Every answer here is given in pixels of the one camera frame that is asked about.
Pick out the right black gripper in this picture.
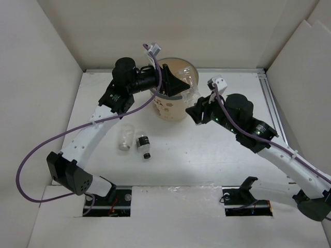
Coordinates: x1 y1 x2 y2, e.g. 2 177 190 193
186 90 240 134

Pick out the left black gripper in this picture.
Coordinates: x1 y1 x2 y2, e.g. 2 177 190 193
128 59 189 97

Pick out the clear bottle white cap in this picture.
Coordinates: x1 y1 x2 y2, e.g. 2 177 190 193
176 66 201 107

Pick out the small bottle with black cap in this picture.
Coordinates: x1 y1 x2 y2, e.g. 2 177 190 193
136 131 151 160

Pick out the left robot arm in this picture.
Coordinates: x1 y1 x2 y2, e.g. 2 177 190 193
47 57 189 205

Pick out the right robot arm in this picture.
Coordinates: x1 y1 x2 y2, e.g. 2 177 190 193
185 94 330 222

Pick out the beige bin with grey rim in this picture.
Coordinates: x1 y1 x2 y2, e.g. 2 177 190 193
152 57 199 121

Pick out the clear jar with silver lid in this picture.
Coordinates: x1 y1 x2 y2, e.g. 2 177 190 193
118 124 135 151

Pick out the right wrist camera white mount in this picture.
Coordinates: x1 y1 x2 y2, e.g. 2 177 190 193
207 75 228 95

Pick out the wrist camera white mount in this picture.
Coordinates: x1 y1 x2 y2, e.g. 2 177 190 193
207 75 228 95
143 42 161 63

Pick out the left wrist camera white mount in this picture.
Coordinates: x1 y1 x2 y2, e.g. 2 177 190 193
143 42 161 63

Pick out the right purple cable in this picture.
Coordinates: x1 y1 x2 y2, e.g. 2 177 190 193
214 84 331 185

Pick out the purple cable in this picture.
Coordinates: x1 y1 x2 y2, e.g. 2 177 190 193
214 84 331 185
16 43 163 204

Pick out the aluminium rail frame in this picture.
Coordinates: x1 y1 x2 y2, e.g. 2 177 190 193
76 68 283 148

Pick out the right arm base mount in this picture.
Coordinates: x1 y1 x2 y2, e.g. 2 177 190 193
219 176 273 217

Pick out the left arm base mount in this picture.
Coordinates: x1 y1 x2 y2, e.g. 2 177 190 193
82 185 132 218

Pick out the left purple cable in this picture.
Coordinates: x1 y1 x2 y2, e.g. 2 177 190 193
16 43 163 204

